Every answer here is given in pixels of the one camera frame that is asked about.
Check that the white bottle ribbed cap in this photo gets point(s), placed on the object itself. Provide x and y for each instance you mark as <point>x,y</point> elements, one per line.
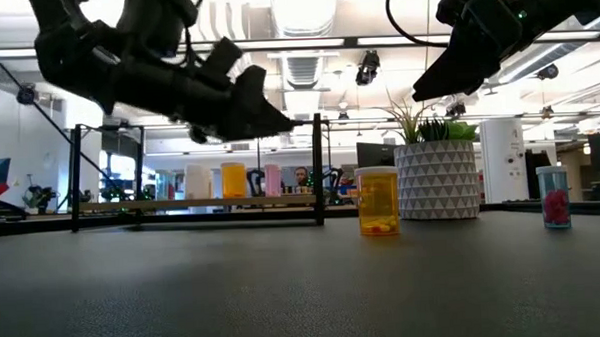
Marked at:
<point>198,182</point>

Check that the black metal rig frame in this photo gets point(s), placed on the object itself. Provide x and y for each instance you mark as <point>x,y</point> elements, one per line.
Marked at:
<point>32,225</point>

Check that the wooden shelf black frame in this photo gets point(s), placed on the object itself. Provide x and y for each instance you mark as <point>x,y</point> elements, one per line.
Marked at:
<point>181,204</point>

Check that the person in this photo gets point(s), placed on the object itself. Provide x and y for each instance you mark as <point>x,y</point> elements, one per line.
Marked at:
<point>302,177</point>

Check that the white pillar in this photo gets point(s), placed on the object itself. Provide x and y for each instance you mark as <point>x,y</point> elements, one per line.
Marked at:
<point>502,156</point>

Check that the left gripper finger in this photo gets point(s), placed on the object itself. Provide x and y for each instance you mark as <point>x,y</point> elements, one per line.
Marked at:
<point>248,115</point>

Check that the black table mat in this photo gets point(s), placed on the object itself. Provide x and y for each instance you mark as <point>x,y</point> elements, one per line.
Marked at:
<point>134,304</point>

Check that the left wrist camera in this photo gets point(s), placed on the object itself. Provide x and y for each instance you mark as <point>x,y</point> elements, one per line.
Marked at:
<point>226,58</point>

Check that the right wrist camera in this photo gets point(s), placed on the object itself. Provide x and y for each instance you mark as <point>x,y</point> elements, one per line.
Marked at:
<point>454,5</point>

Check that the clear blue vial white pills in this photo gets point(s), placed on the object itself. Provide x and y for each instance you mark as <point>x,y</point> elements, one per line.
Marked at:
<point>166,189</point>

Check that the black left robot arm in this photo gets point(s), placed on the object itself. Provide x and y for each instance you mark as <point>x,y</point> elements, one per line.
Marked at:
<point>76,51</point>

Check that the succulent in white patterned pot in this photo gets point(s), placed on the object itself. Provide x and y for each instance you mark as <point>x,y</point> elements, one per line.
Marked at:
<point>438,183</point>

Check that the black ceiling spotlight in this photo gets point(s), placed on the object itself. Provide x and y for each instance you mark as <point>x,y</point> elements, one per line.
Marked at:
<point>547,71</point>
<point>368,67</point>
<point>27,93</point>

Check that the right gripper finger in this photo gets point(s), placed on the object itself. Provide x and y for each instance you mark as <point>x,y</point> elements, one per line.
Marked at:
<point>456,68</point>

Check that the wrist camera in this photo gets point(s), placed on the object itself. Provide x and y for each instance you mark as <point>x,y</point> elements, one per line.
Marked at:
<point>454,5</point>
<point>226,58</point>

